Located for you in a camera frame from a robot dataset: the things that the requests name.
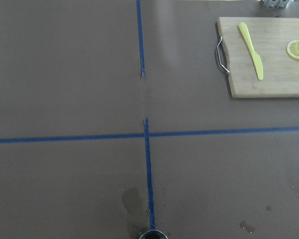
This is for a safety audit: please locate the steel jigger measuring cup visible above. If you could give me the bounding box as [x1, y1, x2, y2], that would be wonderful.
[139, 230, 168, 239]

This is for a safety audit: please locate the yellow plastic knife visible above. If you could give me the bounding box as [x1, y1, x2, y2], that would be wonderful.
[238, 22, 264, 81]

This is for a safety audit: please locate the bamboo cutting board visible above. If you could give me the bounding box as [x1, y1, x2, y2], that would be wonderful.
[217, 17, 299, 98]

